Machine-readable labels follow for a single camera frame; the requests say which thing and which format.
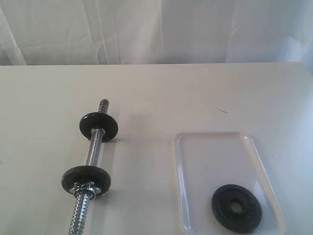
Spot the chrome spin-lock collar nut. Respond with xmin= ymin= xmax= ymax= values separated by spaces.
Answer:
xmin=69 ymin=182 xmax=103 ymax=200

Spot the chrome threaded dumbbell bar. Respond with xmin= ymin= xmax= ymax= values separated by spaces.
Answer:
xmin=68 ymin=99 xmax=109 ymax=235

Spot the white backdrop cloth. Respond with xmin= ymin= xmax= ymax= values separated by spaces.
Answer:
xmin=0 ymin=0 xmax=313 ymax=66

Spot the white plastic tray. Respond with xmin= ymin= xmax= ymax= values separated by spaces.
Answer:
xmin=173 ymin=133 xmax=287 ymax=235

